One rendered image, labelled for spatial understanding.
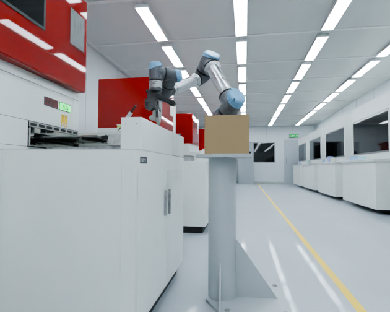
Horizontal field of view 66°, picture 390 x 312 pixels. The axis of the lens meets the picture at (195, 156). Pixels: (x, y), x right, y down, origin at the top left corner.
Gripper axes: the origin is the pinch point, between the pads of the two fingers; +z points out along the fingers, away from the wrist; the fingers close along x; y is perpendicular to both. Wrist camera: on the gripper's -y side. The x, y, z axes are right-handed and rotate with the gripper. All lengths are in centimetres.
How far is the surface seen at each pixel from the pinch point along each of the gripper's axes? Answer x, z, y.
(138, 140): 40.0, 12.7, -2.6
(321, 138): -793, -61, -284
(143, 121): 37.8, 4.2, -3.7
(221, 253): -4, 72, -34
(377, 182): -360, 51, -261
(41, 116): 20, -3, 59
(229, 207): -6, 46, -39
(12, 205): 46, 41, 53
